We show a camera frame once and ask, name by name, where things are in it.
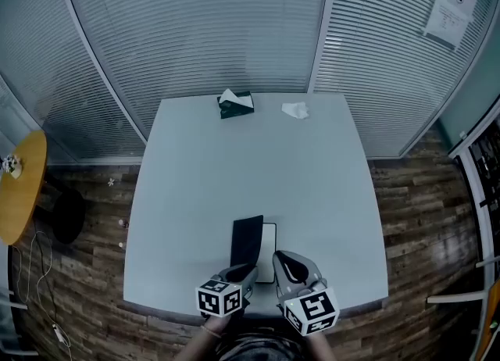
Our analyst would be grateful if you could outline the person's dark shorts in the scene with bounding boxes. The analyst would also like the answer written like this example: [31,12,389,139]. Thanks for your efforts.
[212,331,309,361]

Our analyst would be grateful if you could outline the black metal rack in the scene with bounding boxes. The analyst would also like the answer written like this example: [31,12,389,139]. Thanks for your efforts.
[468,116,500,212]

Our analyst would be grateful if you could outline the dark green tissue box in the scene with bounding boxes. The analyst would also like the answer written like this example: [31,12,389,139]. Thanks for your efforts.
[216,88,255,120]

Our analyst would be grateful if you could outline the white metal frame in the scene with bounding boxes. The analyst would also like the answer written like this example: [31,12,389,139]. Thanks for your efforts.
[427,252,500,306]

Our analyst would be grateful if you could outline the person's left forearm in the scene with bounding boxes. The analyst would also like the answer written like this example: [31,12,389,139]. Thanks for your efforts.
[181,314,231,361]

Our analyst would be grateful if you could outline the person's right forearm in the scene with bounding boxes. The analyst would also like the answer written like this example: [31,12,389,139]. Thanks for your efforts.
[302,330,337,361]

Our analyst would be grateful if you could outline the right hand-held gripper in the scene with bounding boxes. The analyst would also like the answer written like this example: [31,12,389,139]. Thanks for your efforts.
[272,250,341,338]

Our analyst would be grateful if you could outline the small potted white flowers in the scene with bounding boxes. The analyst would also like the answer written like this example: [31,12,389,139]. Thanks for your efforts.
[0,153,23,179]

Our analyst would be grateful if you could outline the black cable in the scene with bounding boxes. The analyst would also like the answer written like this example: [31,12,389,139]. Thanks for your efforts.
[33,218,59,327]

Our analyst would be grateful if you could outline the black notebook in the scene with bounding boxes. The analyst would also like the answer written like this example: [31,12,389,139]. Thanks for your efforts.
[230,214,277,284]

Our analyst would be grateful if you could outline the white paper sheet with text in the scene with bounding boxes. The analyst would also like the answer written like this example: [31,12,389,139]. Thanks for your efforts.
[422,0,470,51]

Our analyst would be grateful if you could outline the crumpled white tissue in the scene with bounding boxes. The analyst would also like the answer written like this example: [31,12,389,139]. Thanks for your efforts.
[280,101,311,120]

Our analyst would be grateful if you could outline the white cable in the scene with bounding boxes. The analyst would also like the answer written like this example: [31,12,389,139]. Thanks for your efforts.
[9,230,73,361]

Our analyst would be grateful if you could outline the orange wooden board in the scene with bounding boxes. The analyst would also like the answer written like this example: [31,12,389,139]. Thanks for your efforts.
[476,279,500,361]

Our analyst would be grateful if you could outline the round wooden side table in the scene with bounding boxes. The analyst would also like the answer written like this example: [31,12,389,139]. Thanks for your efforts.
[0,129,87,246]

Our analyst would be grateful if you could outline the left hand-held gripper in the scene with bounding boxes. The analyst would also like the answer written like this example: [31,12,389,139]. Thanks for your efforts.
[194,263,260,319]

